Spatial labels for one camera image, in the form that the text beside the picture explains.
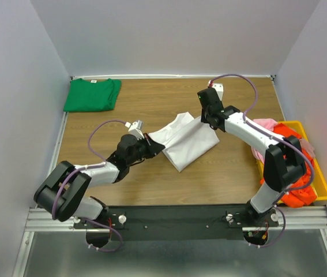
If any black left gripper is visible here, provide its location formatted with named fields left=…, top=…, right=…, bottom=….
left=127, top=133, right=165, bottom=166

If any white t-shirt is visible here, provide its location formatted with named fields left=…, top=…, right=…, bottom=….
left=149, top=112, right=219, bottom=172

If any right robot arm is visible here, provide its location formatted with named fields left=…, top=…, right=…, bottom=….
left=197, top=88, right=306, bottom=226

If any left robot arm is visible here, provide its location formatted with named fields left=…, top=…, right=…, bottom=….
left=33, top=133, right=165, bottom=228

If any pink t-shirt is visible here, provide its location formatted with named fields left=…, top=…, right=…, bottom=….
left=251, top=118, right=278, bottom=163

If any folded green t-shirt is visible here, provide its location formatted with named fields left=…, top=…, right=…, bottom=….
left=63, top=78, right=122, bottom=113

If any orange t-shirt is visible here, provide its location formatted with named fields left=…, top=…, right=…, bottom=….
left=260, top=123, right=317, bottom=208

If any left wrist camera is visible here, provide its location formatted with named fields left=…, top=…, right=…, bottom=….
left=125, top=120, right=145, bottom=140

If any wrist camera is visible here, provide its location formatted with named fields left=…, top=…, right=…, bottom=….
left=125, top=120, right=145, bottom=140
left=208, top=82, right=224, bottom=100

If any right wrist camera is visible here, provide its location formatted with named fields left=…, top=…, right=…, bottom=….
left=208, top=82, right=224, bottom=100

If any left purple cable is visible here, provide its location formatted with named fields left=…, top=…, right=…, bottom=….
left=51, top=119, right=131, bottom=252

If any purple cable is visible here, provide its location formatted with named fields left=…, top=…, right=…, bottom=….
left=208, top=73, right=314, bottom=249
left=51, top=119, right=131, bottom=252

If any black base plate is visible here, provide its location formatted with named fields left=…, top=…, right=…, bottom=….
left=74, top=204, right=279, bottom=241

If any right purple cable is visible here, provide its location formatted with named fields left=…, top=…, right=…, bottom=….
left=208, top=73, right=314, bottom=249

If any aluminium frame rail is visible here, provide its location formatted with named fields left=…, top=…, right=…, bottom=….
left=25, top=206, right=327, bottom=232

